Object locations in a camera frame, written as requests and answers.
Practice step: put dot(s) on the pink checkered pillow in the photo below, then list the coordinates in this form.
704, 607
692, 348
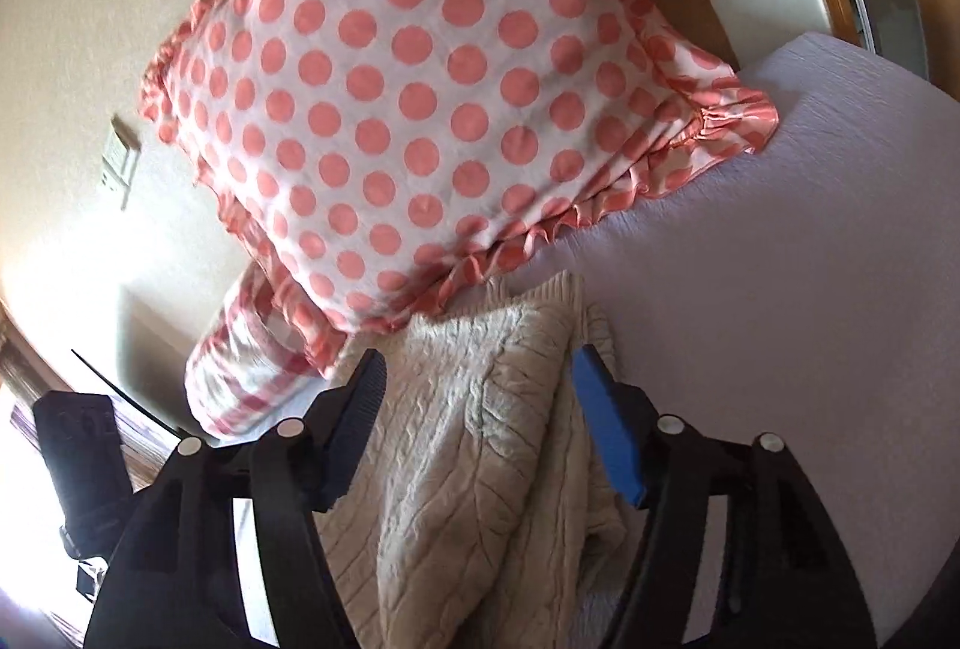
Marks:
240, 371

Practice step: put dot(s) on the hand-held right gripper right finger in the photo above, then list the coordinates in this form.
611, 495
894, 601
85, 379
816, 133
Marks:
609, 424

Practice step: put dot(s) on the pink polka dot pillow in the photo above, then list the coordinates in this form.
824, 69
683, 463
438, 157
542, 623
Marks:
420, 94

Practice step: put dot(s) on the white bed sheet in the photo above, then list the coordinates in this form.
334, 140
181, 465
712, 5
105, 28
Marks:
765, 259

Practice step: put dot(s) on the wall switch plate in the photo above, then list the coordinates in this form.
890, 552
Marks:
122, 148

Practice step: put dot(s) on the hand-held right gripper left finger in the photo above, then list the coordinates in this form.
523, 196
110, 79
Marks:
358, 420

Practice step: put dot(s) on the black device at left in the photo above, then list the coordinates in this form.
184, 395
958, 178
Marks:
79, 461

